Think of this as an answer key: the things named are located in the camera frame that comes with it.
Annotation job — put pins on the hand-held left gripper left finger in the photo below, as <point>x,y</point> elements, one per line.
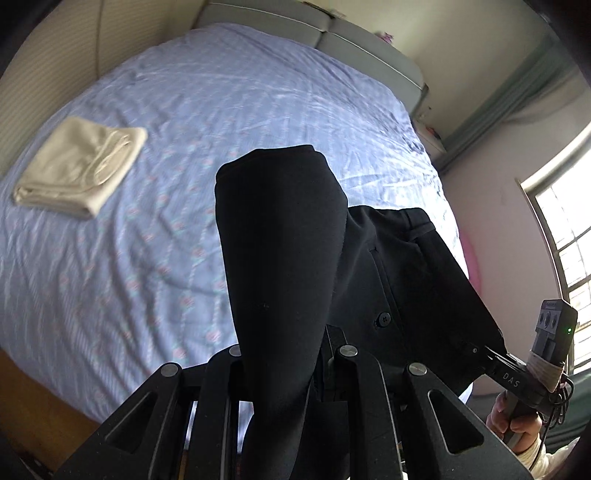
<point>221,369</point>

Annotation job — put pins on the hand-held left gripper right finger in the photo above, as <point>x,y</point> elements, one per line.
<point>355,369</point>

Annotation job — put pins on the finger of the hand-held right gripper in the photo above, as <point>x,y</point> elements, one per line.
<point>485,356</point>

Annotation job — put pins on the black pants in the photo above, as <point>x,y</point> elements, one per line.
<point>286,254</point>

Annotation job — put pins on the folded beige pants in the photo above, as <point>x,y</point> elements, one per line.
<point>78,166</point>

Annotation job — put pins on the person's right hand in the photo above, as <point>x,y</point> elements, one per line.
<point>524,429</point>

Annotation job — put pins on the window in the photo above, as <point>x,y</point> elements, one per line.
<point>568,230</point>

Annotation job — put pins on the white nightstand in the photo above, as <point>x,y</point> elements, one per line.
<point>429,136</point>

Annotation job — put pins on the teal curtain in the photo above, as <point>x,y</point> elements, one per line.
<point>498,101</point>

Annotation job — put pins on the bed with blue floral sheet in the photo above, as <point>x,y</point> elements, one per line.
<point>161,92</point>

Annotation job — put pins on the grey bed headboard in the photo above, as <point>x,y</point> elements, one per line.
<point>323,37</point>

